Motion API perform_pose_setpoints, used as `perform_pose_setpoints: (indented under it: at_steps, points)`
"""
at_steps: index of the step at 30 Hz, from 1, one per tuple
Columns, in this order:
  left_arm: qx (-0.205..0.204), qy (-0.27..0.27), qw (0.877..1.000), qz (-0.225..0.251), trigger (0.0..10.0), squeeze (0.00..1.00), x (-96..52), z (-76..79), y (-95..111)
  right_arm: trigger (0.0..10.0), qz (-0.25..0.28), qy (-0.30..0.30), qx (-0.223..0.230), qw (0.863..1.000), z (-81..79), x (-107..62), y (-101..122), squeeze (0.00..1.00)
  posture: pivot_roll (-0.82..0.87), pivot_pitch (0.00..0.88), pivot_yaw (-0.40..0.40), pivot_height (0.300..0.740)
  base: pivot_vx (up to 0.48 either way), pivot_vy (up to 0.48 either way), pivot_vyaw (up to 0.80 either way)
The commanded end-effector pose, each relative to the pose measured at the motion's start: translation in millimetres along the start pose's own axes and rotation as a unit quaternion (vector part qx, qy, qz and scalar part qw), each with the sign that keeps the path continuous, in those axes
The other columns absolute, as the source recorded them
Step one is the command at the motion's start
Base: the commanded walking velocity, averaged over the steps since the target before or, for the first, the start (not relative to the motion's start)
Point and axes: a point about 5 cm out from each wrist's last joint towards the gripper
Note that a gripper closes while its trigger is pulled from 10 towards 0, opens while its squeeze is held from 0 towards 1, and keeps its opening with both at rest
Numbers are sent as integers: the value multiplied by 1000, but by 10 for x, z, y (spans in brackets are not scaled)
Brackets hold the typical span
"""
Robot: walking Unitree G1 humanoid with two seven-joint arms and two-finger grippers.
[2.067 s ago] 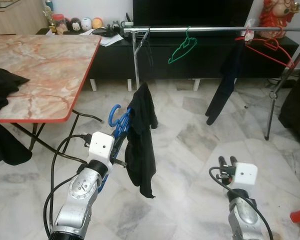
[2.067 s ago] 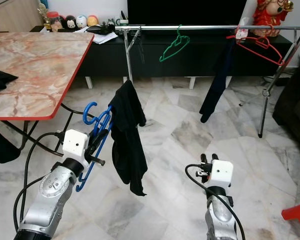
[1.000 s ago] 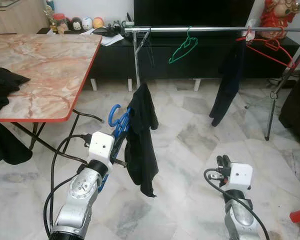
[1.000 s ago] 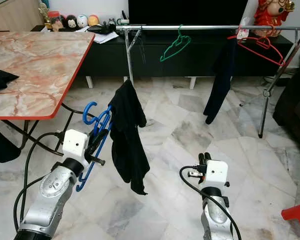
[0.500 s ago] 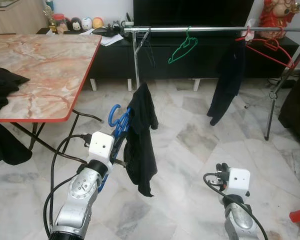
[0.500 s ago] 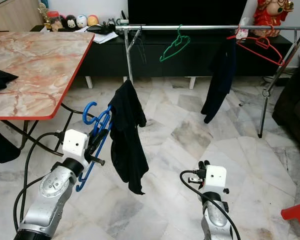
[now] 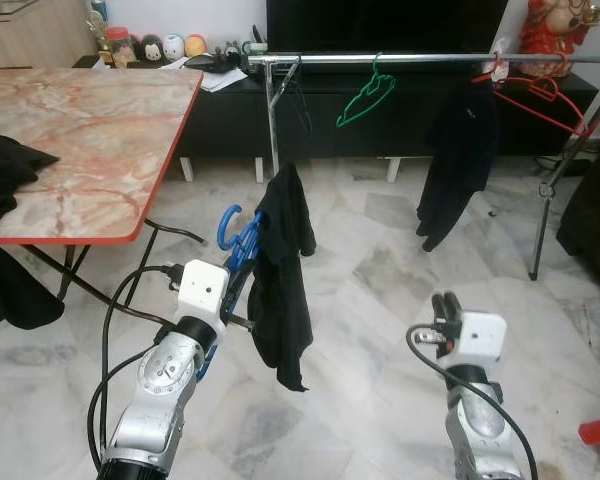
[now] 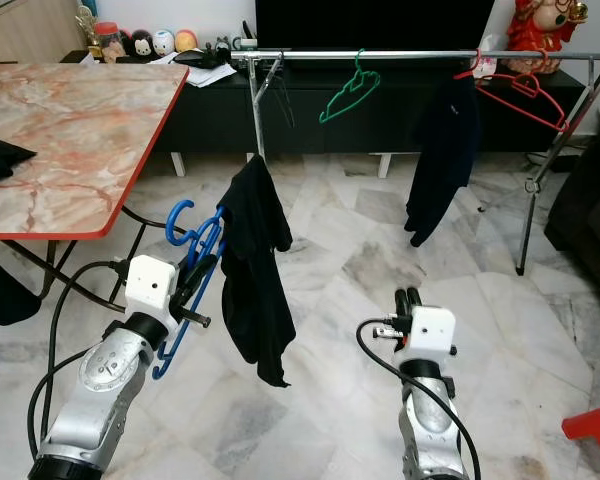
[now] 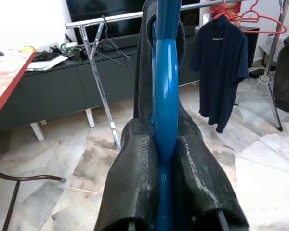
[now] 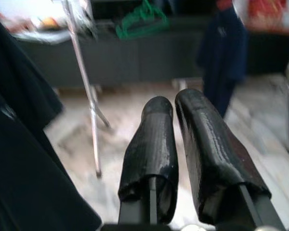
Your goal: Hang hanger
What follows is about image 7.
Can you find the white tissue box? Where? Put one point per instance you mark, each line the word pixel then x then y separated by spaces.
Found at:
pixel 500 68

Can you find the silver clothes rack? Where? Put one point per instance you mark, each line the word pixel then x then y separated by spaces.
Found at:
pixel 400 60

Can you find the blue gold trophy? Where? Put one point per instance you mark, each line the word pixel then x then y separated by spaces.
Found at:
pixel 100 25

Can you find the green remote control holder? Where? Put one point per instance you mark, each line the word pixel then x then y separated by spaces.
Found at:
pixel 257 48

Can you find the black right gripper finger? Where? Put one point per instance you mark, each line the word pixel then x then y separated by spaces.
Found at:
pixel 439 308
pixel 452 305

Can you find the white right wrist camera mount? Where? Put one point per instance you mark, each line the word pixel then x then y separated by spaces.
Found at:
pixel 482 338

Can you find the black television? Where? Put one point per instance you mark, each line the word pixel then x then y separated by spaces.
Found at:
pixel 385 25

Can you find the light wooden cabinet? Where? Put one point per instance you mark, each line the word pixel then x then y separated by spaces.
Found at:
pixel 35 35

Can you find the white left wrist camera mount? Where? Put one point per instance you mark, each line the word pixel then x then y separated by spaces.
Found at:
pixel 202 290

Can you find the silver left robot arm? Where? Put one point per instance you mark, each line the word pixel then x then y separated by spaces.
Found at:
pixel 160 400

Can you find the red gold figurine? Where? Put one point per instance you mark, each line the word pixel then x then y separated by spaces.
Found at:
pixel 555 28

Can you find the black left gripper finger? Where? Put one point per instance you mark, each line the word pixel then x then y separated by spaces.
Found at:
pixel 237 282

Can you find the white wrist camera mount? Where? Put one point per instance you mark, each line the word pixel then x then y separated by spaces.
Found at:
pixel 482 338
pixel 202 290

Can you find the black t-shirt white print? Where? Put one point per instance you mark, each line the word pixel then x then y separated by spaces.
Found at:
pixel 280 290

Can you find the white paper stack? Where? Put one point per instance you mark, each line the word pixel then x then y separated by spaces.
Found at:
pixel 225 80

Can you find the glass jar red lid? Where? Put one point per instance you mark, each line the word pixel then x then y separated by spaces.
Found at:
pixel 120 48

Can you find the blue plastic hanger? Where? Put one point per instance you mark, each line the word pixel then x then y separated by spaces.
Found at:
pixel 223 225

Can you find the green plastic hanger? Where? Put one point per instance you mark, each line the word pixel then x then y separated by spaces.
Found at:
pixel 370 98

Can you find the black TV console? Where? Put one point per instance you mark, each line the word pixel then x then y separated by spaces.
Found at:
pixel 380 110

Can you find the black wallet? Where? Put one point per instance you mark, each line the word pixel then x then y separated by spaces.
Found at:
pixel 218 62

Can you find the red plastic hanger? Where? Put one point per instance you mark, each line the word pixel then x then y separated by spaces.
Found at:
pixel 490 72
pixel 582 128

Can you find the dark grey sofa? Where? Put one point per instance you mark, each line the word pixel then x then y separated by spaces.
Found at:
pixel 595 210

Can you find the marble folding table red edge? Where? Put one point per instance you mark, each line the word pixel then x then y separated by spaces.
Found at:
pixel 90 140

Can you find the black hanger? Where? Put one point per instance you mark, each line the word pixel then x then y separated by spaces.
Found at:
pixel 298 100

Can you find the orange red round plush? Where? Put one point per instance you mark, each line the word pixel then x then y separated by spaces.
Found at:
pixel 196 46

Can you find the navy t-shirt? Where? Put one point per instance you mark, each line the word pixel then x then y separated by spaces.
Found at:
pixel 460 160

